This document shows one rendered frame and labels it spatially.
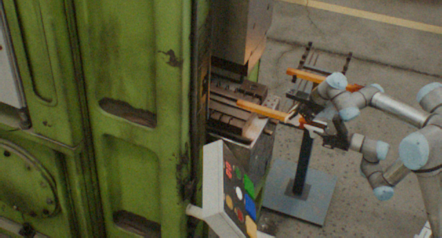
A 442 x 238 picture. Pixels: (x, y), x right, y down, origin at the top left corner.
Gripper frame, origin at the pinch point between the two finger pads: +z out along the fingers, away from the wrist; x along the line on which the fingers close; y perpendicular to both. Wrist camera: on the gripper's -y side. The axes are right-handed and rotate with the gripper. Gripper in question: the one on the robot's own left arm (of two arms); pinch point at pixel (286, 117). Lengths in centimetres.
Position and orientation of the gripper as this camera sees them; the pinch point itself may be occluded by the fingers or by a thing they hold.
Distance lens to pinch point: 268.9
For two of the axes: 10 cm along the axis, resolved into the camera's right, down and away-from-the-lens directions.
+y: 7.7, 6.3, 1.0
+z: -4.8, 4.8, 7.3
